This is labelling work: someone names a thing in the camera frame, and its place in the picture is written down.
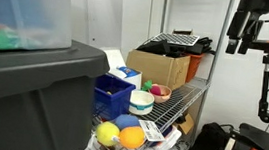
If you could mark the white plastic container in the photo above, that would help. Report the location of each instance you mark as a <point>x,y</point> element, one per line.
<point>169,142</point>

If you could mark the white flat panel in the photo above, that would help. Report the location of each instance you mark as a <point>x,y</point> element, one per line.
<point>114,58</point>

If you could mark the clear plastic tote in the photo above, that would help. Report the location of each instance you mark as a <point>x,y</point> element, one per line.
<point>31,7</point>

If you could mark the white barcode tag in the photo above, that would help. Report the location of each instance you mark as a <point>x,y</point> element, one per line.
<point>150,130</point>

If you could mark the white keyboard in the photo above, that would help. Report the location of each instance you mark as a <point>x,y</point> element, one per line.
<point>175,38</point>

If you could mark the peach bowl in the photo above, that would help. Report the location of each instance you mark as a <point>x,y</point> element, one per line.
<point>165,95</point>

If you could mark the blue soft ball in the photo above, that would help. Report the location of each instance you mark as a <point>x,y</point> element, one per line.
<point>126,121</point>

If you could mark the orange bucket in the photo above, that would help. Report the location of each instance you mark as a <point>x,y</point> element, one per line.
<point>194,67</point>

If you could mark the blue plastic bin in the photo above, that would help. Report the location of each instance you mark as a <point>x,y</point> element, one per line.
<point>118,105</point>

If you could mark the orange soft ball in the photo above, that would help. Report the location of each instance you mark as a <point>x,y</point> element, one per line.
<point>131,137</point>

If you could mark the pink toy fruit green leaves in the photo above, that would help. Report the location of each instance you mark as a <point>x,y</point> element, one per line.
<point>155,90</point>

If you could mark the small cardboard box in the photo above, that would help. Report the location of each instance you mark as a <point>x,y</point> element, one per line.
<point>187,124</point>

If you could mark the yellow soft ball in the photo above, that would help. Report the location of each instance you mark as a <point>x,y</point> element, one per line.
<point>106,133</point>

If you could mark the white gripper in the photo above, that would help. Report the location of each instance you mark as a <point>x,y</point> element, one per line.
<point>256,4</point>

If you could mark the dark gray storage bin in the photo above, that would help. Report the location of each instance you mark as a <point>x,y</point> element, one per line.
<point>30,107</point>

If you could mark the black backpack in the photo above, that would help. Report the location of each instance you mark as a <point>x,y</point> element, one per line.
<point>207,146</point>

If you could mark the brown cardboard box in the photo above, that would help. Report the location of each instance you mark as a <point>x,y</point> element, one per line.
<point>155,68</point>

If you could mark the white box blue print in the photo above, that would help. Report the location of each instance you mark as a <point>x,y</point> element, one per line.
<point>130,81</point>

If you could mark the white bowl teal band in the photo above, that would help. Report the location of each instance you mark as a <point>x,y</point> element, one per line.
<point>139,108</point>

